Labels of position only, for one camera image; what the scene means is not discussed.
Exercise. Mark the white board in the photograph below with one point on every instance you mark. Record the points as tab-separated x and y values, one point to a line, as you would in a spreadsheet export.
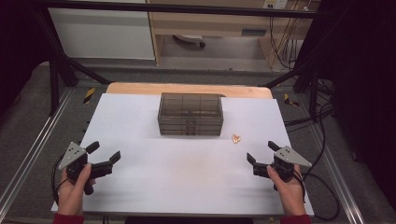
174	174

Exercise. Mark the white wall socket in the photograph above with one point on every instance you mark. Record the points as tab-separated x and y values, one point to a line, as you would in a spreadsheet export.
275	3

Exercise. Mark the office chair base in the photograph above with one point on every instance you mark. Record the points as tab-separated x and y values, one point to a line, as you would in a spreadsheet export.
190	39

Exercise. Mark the person's left hand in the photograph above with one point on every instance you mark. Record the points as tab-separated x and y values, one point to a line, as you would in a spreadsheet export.
71	196

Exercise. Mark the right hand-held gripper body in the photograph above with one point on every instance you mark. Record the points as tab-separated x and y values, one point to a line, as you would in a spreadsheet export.
288	157

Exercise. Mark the light wooden desk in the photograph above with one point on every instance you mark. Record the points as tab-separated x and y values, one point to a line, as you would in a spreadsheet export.
211	23

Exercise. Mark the wooden table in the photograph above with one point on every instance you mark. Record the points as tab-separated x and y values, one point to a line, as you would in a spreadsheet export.
140	88

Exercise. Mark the black metal frame bar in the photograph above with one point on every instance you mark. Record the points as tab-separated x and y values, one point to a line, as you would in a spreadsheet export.
186	8

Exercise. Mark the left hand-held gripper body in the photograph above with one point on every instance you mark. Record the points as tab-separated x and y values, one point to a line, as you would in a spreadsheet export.
72	155

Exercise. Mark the yellow black tape strip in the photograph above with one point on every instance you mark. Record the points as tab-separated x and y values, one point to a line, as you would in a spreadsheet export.
290	100
89	95

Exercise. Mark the smoky transparent drawer box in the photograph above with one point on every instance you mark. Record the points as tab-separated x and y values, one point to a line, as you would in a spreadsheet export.
190	109

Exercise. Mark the white cabinet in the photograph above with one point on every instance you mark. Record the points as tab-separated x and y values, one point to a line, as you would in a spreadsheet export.
102	34

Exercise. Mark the black metal frame leg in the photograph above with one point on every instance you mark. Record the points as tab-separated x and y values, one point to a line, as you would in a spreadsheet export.
54	84
313	90

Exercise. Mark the aluminium rail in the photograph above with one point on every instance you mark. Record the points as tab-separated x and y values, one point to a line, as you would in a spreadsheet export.
34	146
339	174

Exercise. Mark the person's right hand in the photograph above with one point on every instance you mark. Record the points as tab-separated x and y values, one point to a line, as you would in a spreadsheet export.
291	196

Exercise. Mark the small gold heart-shaped jewelry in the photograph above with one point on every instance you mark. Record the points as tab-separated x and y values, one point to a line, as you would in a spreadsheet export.
236	138

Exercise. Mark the black curtain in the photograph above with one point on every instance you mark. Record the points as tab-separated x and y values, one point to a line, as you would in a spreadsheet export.
15	46
364	77

